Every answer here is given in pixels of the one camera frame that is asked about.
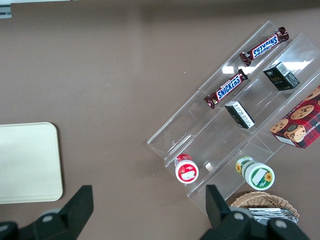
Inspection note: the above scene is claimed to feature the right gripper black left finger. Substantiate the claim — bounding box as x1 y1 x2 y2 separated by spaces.
34 184 95 240

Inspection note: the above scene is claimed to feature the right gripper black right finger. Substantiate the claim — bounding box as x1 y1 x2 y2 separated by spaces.
199 184 253 240

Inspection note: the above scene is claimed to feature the oval light wicker basket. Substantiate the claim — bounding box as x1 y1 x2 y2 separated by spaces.
229 190 300 226

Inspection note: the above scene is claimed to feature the cream rectangular tray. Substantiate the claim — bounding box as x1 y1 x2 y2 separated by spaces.
0 121 64 205

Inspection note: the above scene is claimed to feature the green and white cup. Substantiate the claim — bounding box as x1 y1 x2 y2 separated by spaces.
234 155 276 192

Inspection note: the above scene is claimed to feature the red and white cup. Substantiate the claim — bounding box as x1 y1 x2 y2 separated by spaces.
174 153 200 185

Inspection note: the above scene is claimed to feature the clear acrylic stepped shelf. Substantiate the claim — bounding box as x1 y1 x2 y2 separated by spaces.
146 20 320 217

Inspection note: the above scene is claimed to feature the small black box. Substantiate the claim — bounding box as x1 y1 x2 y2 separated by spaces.
224 100 256 130
262 61 301 92

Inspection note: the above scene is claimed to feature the red tartan cookie box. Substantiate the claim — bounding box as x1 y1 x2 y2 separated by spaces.
270 85 320 150

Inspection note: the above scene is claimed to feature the Snickers chocolate bar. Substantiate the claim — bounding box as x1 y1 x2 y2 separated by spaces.
203 69 250 110
239 25 291 67

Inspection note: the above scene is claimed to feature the small white grey device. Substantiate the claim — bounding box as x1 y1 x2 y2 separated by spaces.
0 3 13 20

